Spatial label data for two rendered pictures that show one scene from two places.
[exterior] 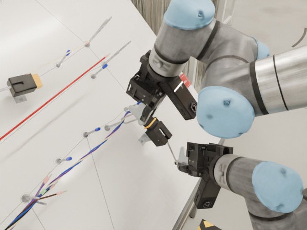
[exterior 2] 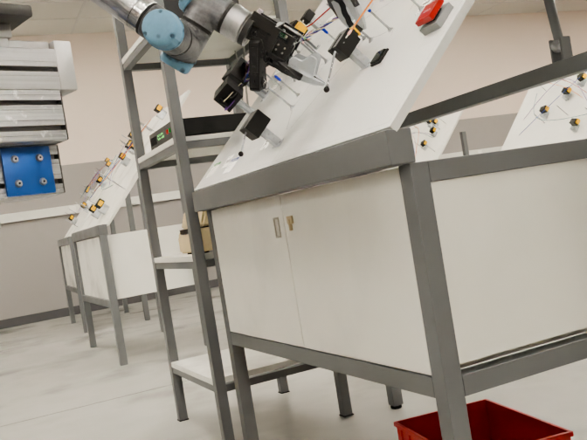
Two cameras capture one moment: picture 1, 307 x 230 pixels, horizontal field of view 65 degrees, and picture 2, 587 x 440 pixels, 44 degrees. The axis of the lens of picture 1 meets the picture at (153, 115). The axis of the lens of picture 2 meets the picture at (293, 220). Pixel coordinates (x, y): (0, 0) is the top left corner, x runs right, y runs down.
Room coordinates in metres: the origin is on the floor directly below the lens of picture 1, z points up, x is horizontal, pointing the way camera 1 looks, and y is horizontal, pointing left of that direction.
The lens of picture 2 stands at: (1.17, -1.51, 0.74)
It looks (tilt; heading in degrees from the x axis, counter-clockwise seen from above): 0 degrees down; 122
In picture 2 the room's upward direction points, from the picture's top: 9 degrees counter-clockwise
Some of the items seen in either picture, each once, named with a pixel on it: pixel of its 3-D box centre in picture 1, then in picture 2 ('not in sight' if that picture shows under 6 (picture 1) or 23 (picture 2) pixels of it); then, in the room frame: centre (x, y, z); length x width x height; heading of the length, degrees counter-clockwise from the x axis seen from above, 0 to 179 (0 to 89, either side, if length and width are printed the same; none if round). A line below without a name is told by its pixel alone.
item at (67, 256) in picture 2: not in sight; (100, 237); (-4.24, 3.60, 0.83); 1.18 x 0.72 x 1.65; 144
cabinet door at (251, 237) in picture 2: not in sight; (254, 271); (-0.07, 0.21, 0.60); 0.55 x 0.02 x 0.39; 147
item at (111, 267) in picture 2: not in sight; (136, 228); (-2.49, 2.29, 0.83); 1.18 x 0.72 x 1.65; 146
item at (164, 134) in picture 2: not in sight; (203, 132); (-0.50, 0.64, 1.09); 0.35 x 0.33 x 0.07; 147
